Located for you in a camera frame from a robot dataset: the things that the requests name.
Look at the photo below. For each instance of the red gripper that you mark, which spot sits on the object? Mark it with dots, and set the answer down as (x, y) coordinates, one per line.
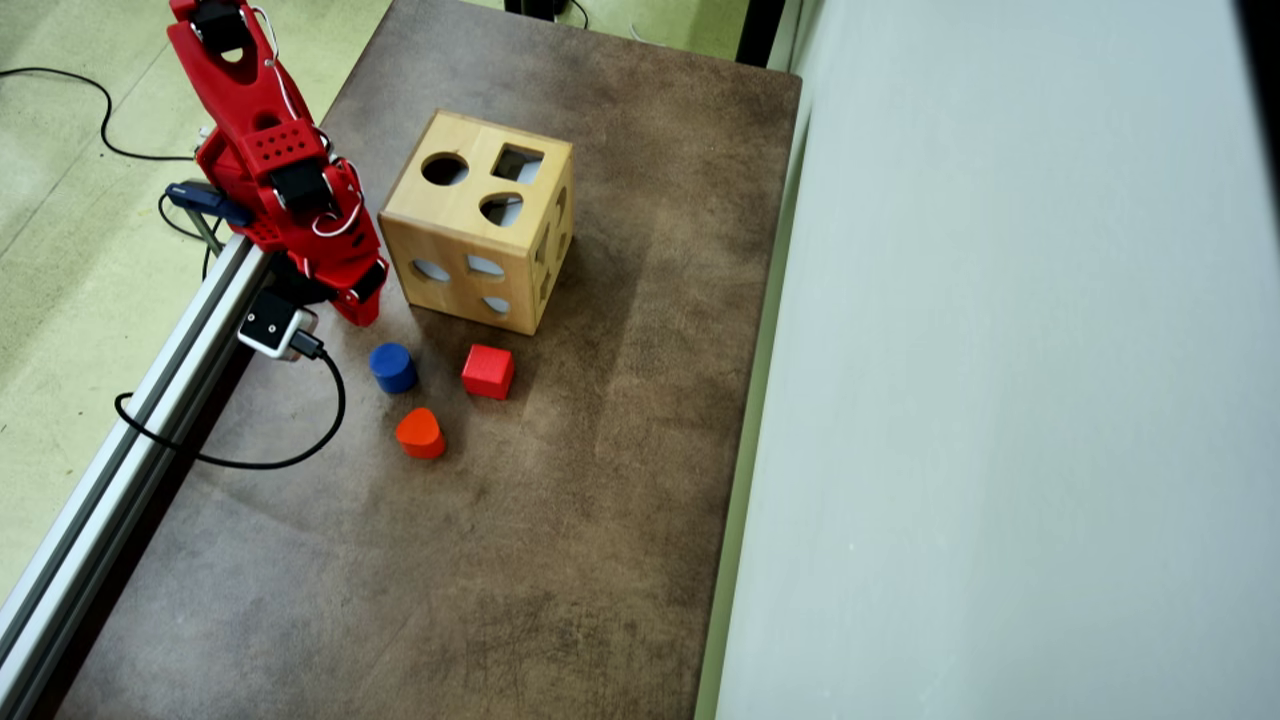
(362, 292)

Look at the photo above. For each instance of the blue wooden cylinder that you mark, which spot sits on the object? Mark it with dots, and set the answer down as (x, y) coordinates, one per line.
(393, 368)

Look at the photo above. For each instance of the red robot arm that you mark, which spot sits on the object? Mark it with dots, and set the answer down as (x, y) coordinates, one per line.
(240, 90)

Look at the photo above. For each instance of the red robot base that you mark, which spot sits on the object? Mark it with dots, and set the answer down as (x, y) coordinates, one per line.
(225, 170)

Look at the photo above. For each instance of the wooden shape sorter box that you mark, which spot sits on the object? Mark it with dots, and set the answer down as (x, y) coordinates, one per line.
(440, 215)

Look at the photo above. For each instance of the orange rounded triangle block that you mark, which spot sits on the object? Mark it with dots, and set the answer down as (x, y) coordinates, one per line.
(418, 432)

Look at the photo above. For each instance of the red wooden cube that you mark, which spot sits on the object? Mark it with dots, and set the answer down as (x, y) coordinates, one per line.
(487, 372)

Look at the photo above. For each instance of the blue clamp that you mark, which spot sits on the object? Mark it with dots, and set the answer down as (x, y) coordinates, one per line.
(205, 200)

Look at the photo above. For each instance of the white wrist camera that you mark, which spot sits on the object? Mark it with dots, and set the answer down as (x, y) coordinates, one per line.
(272, 325)

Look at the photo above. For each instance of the aluminium profile rail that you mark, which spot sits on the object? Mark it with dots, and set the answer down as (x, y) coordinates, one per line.
(110, 470)

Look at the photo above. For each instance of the black post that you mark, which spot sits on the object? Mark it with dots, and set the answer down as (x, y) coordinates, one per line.
(760, 30)

